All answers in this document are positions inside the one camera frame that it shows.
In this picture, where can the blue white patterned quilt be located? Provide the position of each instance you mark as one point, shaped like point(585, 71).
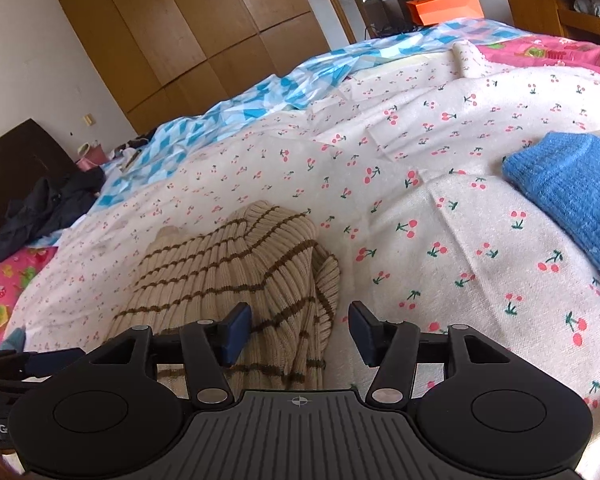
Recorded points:
point(163, 152)

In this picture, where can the light blue cloth piece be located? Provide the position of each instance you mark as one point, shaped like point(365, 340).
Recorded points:
point(15, 341)

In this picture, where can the dark wooden headboard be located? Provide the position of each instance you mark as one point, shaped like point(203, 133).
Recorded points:
point(27, 154)

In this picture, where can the black clothing pile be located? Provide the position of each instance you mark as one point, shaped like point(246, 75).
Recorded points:
point(49, 208)

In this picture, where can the wooden wardrobe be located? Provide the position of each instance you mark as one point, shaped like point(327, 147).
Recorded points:
point(163, 59)

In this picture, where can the orange box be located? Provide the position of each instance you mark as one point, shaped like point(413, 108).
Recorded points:
point(433, 12)

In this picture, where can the wooden shelf cabinet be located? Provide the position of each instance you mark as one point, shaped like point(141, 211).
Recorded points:
point(555, 18)

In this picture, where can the beige brown-striped knit sweater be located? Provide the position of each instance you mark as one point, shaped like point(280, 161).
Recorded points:
point(264, 255)

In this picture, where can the blue knit sweater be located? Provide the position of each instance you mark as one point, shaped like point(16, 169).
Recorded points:
point(561, 176)

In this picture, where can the pink container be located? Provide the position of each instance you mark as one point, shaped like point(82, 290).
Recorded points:
point(91, 156)

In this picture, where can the cherry print cream sheet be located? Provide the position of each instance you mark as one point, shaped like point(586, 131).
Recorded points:
point(388, 191)

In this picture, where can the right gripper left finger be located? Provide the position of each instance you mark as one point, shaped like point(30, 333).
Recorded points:
point(209, 347)

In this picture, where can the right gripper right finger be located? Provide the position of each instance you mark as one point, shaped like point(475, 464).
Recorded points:
point(390, 348)

